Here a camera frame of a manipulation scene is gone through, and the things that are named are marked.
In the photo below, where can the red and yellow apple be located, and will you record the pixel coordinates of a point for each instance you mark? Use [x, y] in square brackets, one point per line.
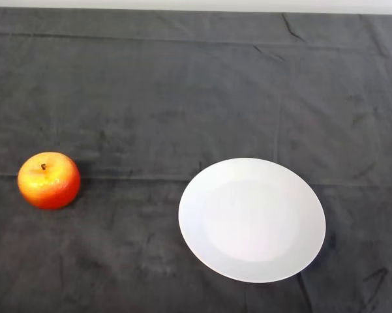
[49, 182]

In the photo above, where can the white round plate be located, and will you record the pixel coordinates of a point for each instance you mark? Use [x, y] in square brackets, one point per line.
[251, 220]

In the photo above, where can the black cloth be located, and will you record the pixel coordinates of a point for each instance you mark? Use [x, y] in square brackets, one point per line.
[150, 98]

